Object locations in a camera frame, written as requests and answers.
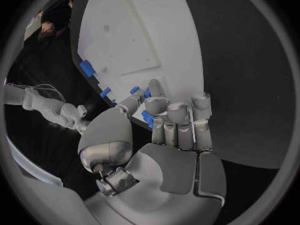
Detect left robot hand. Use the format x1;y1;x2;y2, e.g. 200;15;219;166
77;78;227;225

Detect white task board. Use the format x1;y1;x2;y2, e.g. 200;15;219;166
76;0;205;131

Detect blue plug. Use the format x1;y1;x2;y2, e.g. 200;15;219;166
140;110;155;129

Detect blue block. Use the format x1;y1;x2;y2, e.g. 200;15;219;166
78;59;97;78

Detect person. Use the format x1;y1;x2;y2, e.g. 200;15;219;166
38;0;75;42

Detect white cable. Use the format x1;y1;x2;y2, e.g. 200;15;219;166
6;83;66;103

